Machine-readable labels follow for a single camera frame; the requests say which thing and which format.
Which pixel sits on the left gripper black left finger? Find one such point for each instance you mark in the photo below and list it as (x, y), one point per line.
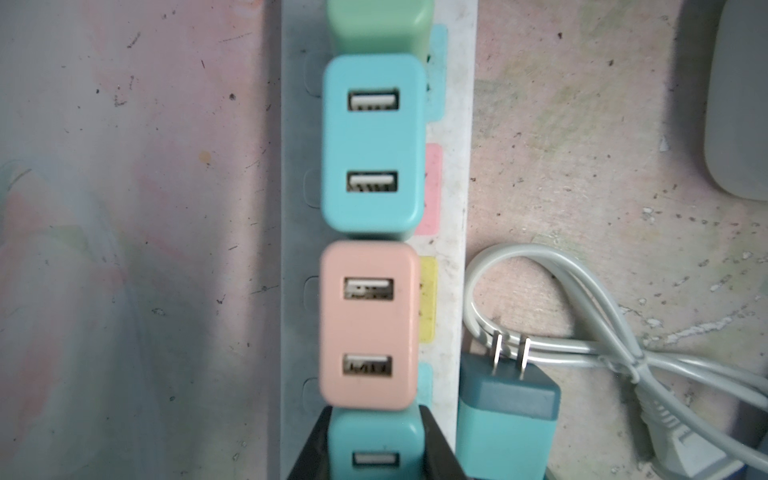
(313, 461)

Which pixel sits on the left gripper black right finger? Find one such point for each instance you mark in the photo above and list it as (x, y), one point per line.
(439, 460)

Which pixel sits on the teal plug adapter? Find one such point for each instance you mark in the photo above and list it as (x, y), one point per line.
(369, 444)
(507, 415)
(374, 145)

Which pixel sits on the pink plug adapter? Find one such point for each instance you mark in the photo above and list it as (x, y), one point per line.
(369, 324)

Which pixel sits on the green plug adapter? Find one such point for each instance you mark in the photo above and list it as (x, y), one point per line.
(380, 26)

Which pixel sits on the teal plug adapter top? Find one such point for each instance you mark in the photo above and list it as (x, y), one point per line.
(507, 415)

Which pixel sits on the white long power strip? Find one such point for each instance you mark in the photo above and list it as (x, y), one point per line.
(305, 51)

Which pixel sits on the white square power socket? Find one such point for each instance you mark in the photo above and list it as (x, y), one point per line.
(735, 138)

